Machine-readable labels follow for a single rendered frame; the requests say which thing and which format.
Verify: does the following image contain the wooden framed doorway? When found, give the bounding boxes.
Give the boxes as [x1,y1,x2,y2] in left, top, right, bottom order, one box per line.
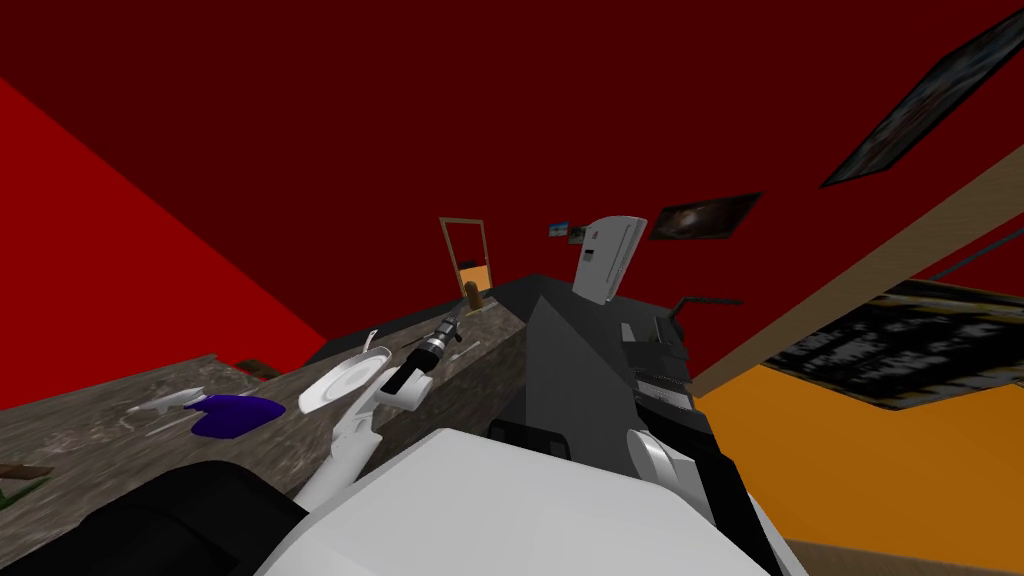
[438,216,494,300]

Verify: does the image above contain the white plate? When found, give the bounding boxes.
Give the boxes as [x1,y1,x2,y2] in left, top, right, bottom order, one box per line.
[297,347,394,416]

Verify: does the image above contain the grey refrigerator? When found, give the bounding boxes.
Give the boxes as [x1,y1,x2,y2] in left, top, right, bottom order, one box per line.
[571,215,649,306]

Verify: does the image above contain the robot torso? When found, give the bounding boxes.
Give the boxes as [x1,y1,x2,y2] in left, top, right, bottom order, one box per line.
[254,415,789,576]

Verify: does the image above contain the black stove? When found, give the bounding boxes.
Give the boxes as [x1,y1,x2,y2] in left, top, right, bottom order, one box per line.
[620,295,745,419]

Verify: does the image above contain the purple bowl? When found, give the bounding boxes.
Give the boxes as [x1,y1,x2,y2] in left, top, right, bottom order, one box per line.
[190,392,288,441]

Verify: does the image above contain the white spray bottle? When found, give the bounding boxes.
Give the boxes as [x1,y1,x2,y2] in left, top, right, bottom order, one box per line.
[126,387,207,417]

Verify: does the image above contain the black and yellow rug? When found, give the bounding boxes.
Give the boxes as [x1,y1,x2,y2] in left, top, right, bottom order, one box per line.
[761,278,1024,412]

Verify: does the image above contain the dark galaxy wall picture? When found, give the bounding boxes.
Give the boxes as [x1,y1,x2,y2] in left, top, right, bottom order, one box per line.
[648,191,765,242]

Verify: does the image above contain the large dark wall picture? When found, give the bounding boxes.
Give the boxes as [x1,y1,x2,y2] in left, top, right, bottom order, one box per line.
[820,6,1024,190]

